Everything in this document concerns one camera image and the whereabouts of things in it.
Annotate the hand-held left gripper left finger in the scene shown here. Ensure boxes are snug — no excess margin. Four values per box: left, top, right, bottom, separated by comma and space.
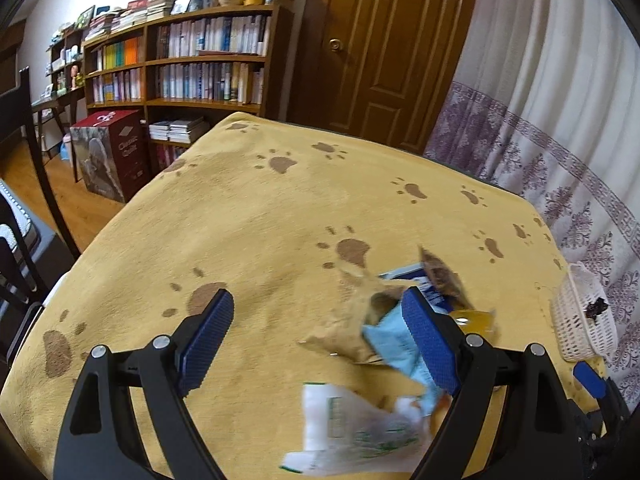
54, 289, 236, 480

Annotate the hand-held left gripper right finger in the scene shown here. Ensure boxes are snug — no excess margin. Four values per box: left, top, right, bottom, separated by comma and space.
401, 287, 591, 480

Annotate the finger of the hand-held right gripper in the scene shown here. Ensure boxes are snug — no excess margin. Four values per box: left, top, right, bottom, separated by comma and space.
573, 361, 632, 416

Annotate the light blue snack packet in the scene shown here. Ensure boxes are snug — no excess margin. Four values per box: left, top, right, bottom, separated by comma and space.
361, 307, 453, 411

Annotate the yellow snack packet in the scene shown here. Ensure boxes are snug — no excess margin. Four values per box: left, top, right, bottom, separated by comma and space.
447, 308, 498, 338

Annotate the white plastic basket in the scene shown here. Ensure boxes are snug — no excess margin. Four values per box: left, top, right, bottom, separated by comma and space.
550, 261, 621, 362

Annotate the orange white snack packet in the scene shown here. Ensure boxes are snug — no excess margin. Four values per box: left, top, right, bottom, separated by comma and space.
395, 392, 451, 433

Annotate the brown snack packet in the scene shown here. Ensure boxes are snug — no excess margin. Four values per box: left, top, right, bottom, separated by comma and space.
417, 246, 476, 311

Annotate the blue white snack packet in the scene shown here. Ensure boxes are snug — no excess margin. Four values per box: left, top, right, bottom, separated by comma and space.
378, 262, 453, 313

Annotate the black snack packet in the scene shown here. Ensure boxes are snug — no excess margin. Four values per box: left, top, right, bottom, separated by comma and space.
582, 297, 610, 320

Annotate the kraft paper snack packet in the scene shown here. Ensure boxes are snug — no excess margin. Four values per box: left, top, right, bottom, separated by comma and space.
299, 267, 408, 363

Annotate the white green snack packet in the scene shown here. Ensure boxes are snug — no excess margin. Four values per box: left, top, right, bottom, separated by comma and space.
280, 382, 436, 476

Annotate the yellow paw-print blanket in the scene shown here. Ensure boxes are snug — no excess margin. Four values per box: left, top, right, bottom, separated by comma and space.
0, 111, 608, 480

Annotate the red grey printed box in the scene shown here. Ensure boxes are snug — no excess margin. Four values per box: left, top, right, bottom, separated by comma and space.
70, 109, 151, 203

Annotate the stack of magazines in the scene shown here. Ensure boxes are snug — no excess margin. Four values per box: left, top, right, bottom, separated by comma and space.
149, 116, 211, 145

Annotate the wooden bookshelf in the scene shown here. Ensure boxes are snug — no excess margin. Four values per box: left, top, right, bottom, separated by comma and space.
82, 4, 296, 171

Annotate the black chair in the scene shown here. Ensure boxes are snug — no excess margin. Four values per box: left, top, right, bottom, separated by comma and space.
0, 67, 96, 376

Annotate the white purple patterned curtain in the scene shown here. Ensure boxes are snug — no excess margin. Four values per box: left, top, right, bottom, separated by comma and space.
422, 0, 640, 411

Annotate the brown wooden door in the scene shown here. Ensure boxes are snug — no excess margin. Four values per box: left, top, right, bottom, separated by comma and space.
287, 0, 483, 153

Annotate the small wooden shelf unit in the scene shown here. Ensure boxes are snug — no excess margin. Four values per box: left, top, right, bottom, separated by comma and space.
46, 27, 88, 103

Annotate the stack of white books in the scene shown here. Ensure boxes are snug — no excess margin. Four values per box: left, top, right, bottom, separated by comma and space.
145, 0, 187, 21

